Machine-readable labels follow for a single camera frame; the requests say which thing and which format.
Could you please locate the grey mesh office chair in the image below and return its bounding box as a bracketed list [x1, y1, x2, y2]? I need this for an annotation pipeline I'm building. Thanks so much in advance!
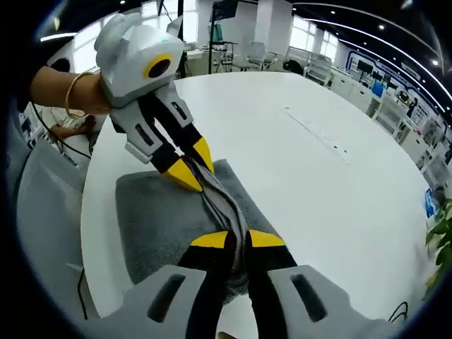
[15, 140, 91, 321]

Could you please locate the blue tissue packet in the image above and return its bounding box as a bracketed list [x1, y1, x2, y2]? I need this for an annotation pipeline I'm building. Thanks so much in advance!
[423, 188, 438, 219]

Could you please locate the grey towel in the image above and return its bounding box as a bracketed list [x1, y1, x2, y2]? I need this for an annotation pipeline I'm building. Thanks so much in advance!
[115, 158, 284, 305]

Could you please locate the small black monitor on stand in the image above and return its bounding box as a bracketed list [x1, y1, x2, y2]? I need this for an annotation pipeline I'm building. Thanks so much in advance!
[211, 0, 238, 21]

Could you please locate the black coiled cable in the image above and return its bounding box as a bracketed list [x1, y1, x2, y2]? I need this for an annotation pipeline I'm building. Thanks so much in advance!
[387, 301, 410, 324]

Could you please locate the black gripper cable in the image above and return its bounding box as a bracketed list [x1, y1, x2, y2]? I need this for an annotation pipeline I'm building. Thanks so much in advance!
[32, 103, 93, 160]

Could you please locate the green potted plant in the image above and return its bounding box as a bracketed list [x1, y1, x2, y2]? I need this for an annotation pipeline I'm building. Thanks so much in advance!
[424, 198, 452, 284]

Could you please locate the gold bracelet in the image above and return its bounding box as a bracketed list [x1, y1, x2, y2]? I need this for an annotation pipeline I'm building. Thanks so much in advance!
[66, 71, 97, 119]

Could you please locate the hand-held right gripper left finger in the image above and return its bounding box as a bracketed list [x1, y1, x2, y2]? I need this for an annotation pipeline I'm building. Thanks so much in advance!
[105, 231, 230, 339]

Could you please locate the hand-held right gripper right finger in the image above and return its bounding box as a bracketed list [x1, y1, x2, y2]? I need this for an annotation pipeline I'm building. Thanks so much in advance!
[246, 229, 389, 339]

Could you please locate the white table cable cover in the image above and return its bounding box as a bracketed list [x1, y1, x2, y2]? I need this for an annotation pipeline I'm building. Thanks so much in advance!
[282, 104, 351, 165]

